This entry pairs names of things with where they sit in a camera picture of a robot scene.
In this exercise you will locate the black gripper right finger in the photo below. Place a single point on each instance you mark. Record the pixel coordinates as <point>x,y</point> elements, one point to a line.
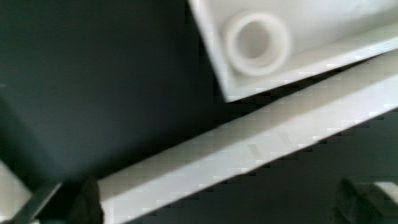
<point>367,203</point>

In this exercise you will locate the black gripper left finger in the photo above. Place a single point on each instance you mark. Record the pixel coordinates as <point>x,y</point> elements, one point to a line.
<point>63,204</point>

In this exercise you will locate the white square table top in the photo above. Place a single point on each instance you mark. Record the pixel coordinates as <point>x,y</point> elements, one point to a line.
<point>280,40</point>

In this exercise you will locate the white L-shaped obstacle wall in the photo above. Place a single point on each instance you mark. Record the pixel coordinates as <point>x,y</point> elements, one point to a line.
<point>278,130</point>

